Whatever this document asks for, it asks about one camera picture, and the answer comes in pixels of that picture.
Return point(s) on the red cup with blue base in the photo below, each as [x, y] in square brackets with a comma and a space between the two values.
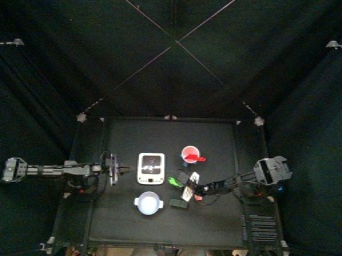
[192, 154]

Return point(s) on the white round bowl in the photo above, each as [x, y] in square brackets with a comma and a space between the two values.
[149, 203]

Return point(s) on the white text label sticker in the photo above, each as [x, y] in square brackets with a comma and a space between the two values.
[262, 229]

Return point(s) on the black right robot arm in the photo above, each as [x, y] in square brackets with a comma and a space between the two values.
[268, 170]

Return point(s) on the grey frame corner bracket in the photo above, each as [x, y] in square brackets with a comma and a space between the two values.
[258, 121]
[333, 44]
[17, 42]
[170, 117]
[82, 117]

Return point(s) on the green toy peas pod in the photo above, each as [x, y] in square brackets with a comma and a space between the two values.
[176, 182]

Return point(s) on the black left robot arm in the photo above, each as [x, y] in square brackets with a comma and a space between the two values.
[49, 169]

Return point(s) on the white toy kitchen scale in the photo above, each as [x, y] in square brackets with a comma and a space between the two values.
[152, 168]

